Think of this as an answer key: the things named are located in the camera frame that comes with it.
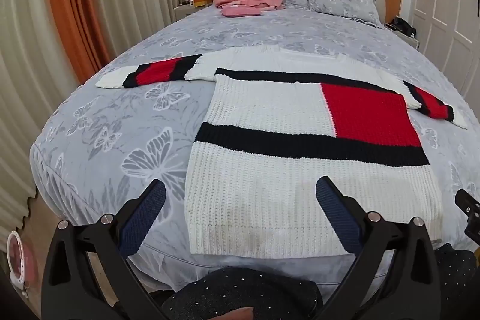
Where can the grey butterfly bed cover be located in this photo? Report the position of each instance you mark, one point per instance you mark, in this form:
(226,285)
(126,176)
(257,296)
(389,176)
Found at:
(150,54)

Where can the pink round white-rimmed object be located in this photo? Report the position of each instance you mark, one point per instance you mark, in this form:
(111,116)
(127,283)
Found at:
(18,260)

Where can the white red black knit sweater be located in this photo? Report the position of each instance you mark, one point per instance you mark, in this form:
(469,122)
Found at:
(262,110)

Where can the grey floral pillow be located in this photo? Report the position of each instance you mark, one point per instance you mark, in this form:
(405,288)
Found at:
(341,3)

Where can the black bag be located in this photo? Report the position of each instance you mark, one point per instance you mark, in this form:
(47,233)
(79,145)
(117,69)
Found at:
(405,27)

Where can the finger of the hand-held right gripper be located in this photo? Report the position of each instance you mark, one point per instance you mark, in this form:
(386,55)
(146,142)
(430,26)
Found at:
(468,205)

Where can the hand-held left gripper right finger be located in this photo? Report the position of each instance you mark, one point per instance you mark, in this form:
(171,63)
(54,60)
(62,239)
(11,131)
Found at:
(337,218)

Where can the small pink cloth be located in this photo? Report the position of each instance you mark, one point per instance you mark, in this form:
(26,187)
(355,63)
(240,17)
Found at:
(240,11)

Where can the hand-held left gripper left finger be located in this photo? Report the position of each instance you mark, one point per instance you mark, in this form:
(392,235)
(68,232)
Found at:
(146,218)

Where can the beige nightstand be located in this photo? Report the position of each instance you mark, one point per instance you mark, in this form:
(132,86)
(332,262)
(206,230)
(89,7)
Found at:
(185,10)

